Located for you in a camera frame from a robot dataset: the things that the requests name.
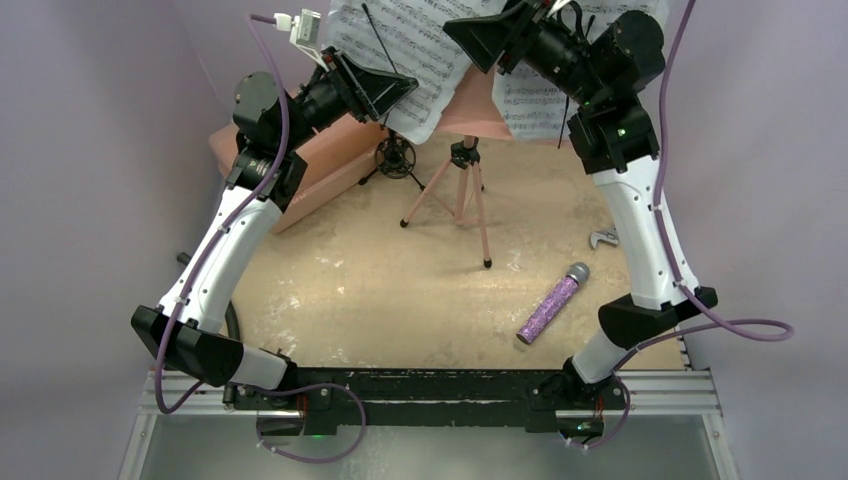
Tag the sheet music page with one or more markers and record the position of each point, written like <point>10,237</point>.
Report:
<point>532,108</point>
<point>408,37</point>

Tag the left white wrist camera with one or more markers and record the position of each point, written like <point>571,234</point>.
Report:
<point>303,30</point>

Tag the pink music stand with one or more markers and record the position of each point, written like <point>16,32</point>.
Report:
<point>473,114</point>

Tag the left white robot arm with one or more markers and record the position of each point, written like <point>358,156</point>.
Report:
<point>183,330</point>

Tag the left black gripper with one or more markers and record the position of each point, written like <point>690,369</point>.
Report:
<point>367,94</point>

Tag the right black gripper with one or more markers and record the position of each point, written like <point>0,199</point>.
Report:
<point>514,38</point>

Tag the black microphone shock mount stand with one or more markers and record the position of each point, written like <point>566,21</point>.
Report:
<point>395,158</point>

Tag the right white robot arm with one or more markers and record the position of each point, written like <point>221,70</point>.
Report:
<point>614,137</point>

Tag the small metal wrench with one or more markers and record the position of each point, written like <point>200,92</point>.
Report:
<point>607,236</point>

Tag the purple glitter microphone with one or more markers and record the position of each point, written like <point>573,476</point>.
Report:
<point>576,276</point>

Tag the pink translucent storage box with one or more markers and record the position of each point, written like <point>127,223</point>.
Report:
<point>337,158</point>

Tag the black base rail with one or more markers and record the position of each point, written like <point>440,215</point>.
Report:
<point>538,401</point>

